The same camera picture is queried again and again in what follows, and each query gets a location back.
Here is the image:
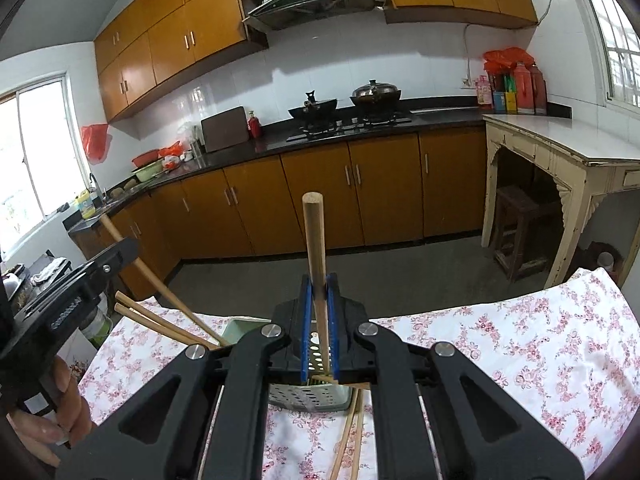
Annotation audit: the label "black wok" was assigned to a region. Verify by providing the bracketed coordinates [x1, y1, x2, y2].
[288, 90, 338, 120]

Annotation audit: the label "green plastic basin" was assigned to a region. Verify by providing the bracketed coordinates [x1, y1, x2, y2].
[131, 160, 166, 182]

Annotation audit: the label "dark pot with lid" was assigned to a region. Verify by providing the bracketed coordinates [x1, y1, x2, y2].
[350, 80, 402, 107]

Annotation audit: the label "crumpled red plastic bag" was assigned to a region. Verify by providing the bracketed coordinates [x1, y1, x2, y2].
[482, 47, 528, 76]

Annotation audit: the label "dark wooden stool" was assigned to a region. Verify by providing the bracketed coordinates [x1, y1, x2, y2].
[492, 185, 557, 282]

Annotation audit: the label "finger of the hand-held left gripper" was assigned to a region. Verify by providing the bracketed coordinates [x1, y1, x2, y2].
[67, 237, 140, 297]

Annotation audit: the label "wooden chopstick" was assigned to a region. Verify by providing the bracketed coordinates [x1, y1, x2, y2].
[114, 302, 201, 347]
[351, 397, 364, 480]
[115, 290, 221, 350]
[329, 389, 362, 480]
[302, 192, 333, 373]
[100, 216, 232, 348]

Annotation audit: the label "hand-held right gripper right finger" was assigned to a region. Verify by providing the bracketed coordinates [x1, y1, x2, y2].
[327, 273, 587, 480]

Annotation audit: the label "green perforated utensil holder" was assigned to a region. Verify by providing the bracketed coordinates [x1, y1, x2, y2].
[220, 317, 351, 413]

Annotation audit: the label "black kitchen countertop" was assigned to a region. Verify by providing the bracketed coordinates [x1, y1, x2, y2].
[65, 97, 571, 233]

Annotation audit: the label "white wall cable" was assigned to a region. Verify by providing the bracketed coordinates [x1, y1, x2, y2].
[462, 24, 476, 87]

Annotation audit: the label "white plastic bag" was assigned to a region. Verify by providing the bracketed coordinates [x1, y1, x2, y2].
[177, 122, 203, 148]

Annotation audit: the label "barred glass window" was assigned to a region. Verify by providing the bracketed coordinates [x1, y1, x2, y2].
[575, 0, 640, 107]

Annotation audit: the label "sliding glass window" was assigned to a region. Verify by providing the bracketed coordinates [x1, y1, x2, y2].
[0, 74, 83, 256]

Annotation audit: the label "tall red thermos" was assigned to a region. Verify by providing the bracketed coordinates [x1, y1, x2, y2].
[530, 63, 549, 116]
[515, 61, 536, 115]

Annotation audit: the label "yellow detergent bottle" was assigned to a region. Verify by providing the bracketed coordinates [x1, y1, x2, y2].
[76, 189, 98, 220]

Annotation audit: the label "dark cutting board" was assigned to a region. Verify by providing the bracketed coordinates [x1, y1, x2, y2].
[201, 106, 250, 153]

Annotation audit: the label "person's left hand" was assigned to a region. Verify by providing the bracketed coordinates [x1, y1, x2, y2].
[7, 355, 94, 467]

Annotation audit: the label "floral pink white tablecloth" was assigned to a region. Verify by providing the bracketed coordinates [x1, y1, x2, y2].
[75, 267, 640, 480]

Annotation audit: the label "wooden base cabinets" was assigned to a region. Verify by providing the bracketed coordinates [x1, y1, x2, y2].
[75, 130, 488, 301]

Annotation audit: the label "worn cream side table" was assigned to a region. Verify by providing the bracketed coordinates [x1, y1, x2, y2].
[482, 114, 640, 288]

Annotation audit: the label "black gas stove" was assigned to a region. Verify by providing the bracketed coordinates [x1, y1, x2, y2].
[286, 114, 415, 142]

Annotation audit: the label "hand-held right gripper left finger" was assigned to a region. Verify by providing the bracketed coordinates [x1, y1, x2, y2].
[52, 275, 314, 480]

